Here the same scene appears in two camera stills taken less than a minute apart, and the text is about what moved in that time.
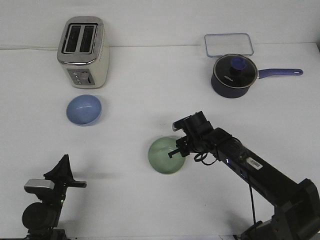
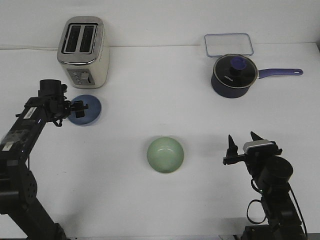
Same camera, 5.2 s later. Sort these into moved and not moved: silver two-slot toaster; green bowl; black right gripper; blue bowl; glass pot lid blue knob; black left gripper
Moved: black left gripper; black right gripper
Not moved: blue bowl; glass pot lid blue knob; silver two-slot toaster; green bowl
